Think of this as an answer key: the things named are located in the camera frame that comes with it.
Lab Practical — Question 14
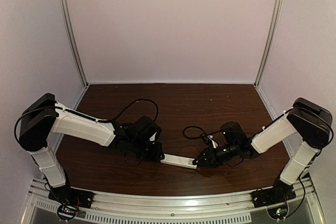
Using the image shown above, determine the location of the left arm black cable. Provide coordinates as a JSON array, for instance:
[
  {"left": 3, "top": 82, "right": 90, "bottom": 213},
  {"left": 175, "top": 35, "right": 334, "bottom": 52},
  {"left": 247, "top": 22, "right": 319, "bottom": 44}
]
[{"left": 14, "top": 99, "right": 160, "bottom": 141}]

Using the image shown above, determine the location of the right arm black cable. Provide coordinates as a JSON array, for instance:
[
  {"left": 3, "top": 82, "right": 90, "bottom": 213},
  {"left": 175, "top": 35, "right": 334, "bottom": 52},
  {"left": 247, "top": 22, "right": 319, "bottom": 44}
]
[{"left": 183, "top": 125, "right": 333, "bottom": 146}]

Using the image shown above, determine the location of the right circuit board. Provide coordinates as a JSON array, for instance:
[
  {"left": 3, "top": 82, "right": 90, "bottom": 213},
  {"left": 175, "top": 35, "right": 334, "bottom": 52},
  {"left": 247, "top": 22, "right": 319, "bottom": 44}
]
[{"left": 267, "top": 204, "right": 289, "bottom": 221}]

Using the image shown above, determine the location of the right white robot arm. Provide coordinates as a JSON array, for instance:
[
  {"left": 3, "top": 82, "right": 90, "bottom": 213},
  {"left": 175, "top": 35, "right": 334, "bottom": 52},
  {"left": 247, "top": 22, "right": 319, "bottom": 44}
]
[{"left": 193, "top": 98, "right": 333, "bottom": 191}]

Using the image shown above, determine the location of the right aluminium frame post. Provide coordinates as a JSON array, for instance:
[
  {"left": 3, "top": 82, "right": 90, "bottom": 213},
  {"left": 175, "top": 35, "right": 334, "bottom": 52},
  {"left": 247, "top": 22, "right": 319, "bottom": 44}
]
[{"left": 254, "top": 0, "right": 284, "bottom": 88}]

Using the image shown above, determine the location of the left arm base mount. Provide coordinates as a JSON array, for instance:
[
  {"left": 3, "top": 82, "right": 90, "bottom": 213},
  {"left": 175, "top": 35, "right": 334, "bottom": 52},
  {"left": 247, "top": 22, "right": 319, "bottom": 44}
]
[{"left": 48, "top": 182, "right": 94, "bottom": 209}]

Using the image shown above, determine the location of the front aluminium rail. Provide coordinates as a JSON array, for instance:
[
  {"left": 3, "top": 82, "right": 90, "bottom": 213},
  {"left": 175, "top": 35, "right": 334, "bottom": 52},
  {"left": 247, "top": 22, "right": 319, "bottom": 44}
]
[{"left": 18, "top": 178, "right": 326, "bottom": 223}]

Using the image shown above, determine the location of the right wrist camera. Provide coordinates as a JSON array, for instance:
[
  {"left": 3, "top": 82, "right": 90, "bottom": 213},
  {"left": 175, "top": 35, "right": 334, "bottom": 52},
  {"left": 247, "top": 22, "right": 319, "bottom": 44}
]
[{"left": 202, "top": 135, "right": 218, "bottom": 148}]

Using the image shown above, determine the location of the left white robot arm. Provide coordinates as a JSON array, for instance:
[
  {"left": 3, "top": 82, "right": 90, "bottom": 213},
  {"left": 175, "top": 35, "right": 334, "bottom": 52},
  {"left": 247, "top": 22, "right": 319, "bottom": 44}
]
[{"left": 14, "top": 93, "right": 165, "bottom": 188}]

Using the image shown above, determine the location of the white remote control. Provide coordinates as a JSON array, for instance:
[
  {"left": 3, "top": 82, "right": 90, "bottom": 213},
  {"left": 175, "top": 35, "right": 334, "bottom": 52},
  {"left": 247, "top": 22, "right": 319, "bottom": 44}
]
[{"left": 160, "top": 154, "right": 197, "bottom": 169}]

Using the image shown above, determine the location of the aluminium frame post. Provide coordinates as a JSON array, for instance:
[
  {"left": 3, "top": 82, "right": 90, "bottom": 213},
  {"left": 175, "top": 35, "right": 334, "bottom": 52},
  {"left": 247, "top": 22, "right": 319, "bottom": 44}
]
[
  {"left": 60, "top": 0, "right": 89, "bottom": 88},
  {"left": 254, "top": 0, "right": 284, "bottom": 88}
]

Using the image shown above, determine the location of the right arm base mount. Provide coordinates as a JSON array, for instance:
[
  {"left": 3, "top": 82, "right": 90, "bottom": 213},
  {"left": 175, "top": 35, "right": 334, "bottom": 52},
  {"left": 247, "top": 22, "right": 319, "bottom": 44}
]
[{"left": 251, "top": 179, "right": 296, "bottom": 208}]

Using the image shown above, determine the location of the circuit board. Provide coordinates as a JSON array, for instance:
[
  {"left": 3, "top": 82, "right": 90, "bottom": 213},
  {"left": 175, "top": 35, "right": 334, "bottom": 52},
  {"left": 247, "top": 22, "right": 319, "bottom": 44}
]
[
  {"left": 267, "top": 204, "right": 289, "bottom": 221},
  {"left": 56, "top": 205, "right": 79, "bottom": 221}
]

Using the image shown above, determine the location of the left circuit board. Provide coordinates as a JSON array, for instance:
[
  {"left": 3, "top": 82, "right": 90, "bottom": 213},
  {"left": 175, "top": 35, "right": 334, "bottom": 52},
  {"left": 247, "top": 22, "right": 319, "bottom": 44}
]
[{"left": 56, "top": 205, "right": 79, "bottom": 221}]

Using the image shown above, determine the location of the left aluminium frame post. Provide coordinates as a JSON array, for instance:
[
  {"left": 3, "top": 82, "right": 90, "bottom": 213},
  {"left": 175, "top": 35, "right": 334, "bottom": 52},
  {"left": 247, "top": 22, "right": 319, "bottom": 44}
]
[{"left": 60, "top": 0, "right": 89, "bottom": 88}]

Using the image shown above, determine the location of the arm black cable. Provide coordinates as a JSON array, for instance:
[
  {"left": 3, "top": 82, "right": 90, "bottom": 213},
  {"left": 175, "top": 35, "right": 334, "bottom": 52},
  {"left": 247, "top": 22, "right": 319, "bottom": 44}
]
[
  {"left": 14, "top": 99, "right": 160, "bottom": 141},
  {"left": 183, "top": 125, "right": 333, "bottom": 146}
]

